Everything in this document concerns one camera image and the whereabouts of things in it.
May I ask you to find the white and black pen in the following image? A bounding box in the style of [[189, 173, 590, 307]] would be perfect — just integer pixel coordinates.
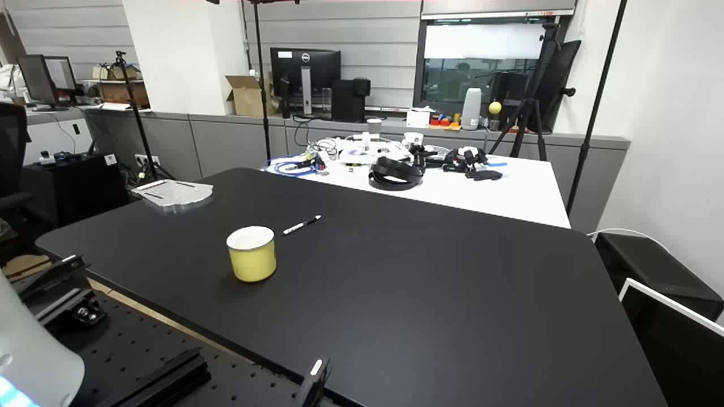
[[281, 214, 323, 237]]

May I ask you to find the yellow cup with white inside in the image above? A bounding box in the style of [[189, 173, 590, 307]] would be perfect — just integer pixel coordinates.
[[224, 225, 278, 285]]

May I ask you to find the black VR headset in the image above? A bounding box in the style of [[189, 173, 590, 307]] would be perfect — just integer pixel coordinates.
[[367, 155, 428, 192]]

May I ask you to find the white electronic device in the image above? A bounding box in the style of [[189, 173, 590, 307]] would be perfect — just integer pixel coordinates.
[[315, 131, 418, 169]]

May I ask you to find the small white box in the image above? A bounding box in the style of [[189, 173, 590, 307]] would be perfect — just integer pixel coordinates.
[[404, 104, 433, 131]]

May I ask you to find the black desktop computer box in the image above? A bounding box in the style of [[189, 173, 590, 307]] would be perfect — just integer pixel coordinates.
[[329, 77, 372, 124]]

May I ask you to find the black computer monitor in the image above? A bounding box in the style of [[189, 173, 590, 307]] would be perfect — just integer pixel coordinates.
[[269, 46, 343, 121]]

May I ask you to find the white cylinder speaker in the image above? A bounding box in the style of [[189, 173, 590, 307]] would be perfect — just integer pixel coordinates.
[[458, 87, 485, 131]]

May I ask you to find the grey office partition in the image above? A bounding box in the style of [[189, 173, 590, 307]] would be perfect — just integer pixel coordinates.
[[78, 107, 633, 234]]

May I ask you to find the open cardboard box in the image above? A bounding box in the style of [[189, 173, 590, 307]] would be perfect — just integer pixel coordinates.
[[224, 73, 278, 121]]

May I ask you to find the thin black light stand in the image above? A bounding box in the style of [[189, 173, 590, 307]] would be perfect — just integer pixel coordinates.
[[248, 0, 273, 166]]

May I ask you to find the black clamp with silver tip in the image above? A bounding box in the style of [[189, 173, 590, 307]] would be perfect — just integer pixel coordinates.
[[292, 357, 329, 407]]

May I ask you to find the large black tripod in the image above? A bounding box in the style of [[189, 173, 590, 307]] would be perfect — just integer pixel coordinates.
[[488, 21, 578, 163]]

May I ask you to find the black square panel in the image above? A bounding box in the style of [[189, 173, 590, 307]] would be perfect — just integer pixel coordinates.
[[526, 39, 584, 137]]

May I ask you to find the long black slanted pole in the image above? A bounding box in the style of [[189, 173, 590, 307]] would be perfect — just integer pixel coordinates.
[[562, 0, 630, 218]]

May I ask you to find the brown storage box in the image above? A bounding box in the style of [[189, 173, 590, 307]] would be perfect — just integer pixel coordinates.
[[94, 77, 152, 110]]

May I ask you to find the black low cabinet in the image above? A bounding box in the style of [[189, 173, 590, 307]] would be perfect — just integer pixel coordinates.
[[19, 151, 131, 231]]

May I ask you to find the small grey framed monitor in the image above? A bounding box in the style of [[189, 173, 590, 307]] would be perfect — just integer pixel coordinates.
[[15, 52, 80, 110]]

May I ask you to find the black box with white edge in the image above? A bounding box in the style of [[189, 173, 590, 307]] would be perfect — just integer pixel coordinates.
[[616, 276, 724, 407]]

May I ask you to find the black office chair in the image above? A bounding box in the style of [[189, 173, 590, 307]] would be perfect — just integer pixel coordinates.
[[0, 101, 34, 234]]

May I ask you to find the blue cable bundle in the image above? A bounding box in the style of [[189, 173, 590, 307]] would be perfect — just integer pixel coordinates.
[[261, 151, 327, 182]]

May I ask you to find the black camera tripod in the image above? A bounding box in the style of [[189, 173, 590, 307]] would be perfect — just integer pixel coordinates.
[[110, 50, 177, 185]]

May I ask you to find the black aluminium extrusion rail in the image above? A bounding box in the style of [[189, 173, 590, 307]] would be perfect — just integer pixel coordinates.
[[15, 254, 109, 329]]

